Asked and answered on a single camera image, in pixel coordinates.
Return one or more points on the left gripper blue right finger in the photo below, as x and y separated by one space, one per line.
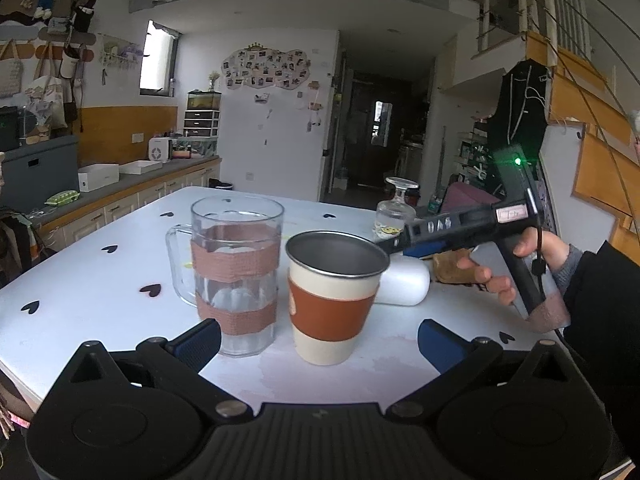
443 348

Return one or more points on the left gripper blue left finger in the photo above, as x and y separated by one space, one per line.
194 348

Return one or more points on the black sleeved forearm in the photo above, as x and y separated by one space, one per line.
601 292

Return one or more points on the white lying cup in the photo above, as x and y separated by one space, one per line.
405 283

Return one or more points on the steel cup with brown sleeve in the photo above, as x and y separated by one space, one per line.
333 278

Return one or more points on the person's right hand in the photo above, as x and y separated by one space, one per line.
519 270

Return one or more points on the pink stool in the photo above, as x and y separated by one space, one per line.
461 195

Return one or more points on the wooden coaster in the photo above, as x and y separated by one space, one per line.
447 270

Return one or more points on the clear mug with brown bands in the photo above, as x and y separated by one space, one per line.
225 263

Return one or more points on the inverted clear stemmed glass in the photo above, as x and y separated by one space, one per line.
392 215

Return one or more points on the white low cabinet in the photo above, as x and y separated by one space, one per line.
65 225

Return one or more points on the white flat box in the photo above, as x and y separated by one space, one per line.
93 177

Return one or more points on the white small appliance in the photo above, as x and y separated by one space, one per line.
159 149

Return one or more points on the small drawer organizer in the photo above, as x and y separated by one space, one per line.
202 114

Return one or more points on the grey storage box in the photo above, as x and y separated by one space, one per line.
33 173

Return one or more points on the photo collage cloud board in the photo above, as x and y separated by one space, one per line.
260 67

